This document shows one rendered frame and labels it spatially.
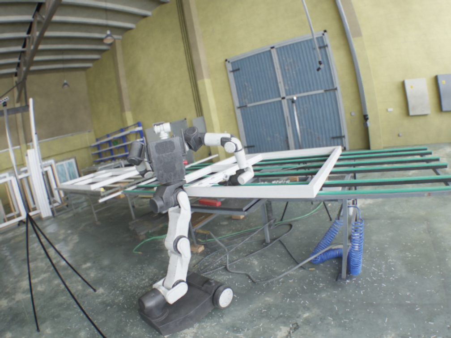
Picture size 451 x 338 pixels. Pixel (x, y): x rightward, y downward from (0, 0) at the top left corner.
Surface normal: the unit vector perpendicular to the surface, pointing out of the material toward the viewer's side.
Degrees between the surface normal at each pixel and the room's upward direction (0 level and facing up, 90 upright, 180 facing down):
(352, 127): 90
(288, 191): 90
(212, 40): 90
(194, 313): 90
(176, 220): 62
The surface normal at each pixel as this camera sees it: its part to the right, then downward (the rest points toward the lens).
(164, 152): 0.23, 0.11
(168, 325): 0.51, 0.06
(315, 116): -0.55, 0.25
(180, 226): 0.76, -0.04
